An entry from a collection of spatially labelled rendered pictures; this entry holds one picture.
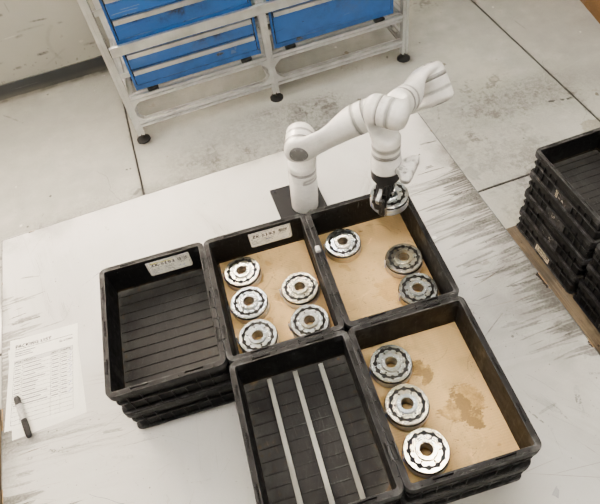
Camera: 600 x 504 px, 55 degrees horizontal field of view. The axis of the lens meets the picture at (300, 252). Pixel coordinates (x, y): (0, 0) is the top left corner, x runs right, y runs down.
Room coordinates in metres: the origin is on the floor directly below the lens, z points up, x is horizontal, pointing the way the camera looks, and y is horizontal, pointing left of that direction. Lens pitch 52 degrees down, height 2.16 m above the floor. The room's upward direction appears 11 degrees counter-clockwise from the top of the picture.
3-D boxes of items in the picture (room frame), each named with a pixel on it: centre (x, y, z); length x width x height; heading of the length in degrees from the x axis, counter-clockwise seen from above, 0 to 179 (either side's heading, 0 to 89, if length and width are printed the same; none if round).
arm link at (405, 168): (0.99, -0.27, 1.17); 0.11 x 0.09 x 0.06; 57
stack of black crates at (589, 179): (1.30, -1.12, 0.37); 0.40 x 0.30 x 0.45; 9
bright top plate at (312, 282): (0.88, 0.02, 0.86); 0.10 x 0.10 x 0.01
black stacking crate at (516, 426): (0.51, -0.24, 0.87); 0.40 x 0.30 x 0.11; 6
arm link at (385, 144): (1.00, -0.24, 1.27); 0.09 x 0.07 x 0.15; 52
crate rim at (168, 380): (0.85, 0.39, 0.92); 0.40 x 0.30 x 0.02; 6
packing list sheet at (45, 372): (0.86, 0.81, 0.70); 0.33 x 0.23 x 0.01; 9
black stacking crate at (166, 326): (0.85, 0.39, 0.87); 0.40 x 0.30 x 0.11; 6
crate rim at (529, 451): (0.51, -0.24, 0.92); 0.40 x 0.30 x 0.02; 6
